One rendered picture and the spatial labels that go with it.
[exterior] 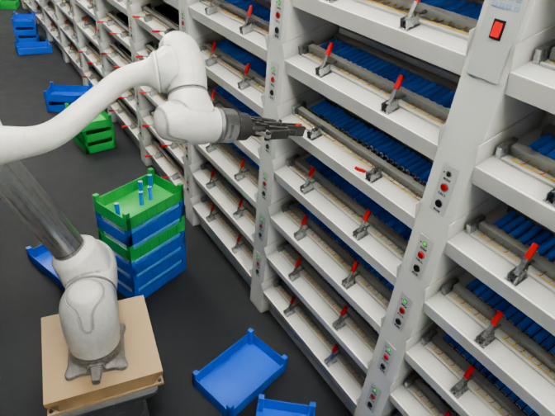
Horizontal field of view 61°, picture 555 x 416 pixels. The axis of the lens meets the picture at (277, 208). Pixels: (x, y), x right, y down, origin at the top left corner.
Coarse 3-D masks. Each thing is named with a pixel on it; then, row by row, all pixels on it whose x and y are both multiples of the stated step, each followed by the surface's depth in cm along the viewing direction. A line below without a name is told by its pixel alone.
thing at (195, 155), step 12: (180, 0) 192; (180, 12) 195; (180, 24) 198; (192, 24) 193; (192, 36) 196; (192, 144) 224; (192, 156) 228; (192, 180) 235; (192, 192) 239; (192, 216) 248
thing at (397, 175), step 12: (300, 108) 151; (312, 120) 147; (336, 132) 139; (348, 144) 135; (360, 144) 133; (372, 156) 128; (384, 168) 125; (396, 168) 123; (396, 180) 123; (408, 180) 119; (408, 192) 118; (420, 192) 116
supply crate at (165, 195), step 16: (144, 176) 204; (112, 192) 193; (128, 192) 200; (144, 192) 202; (160, 192) 203; (176, 192) 195; (96, 208) 188; (112, 208) 191; (128, 208) 192; (144, 208) 193; (160, 208) 191; (128, 224) 179
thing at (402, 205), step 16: (304, 96) 153; (320, 96) 157; (288, 112) 153; (304, 144) 145; (320, 144) 140; (336, 144) 138; (320, 160) 141; (336, 160) 133; (352, 160) 132; (352, 176) 129; (368, 192) 126; (384, 192) 121; (400, 192) 120; (384, 208) 123; (400, 208) 116; (416, 208) 110
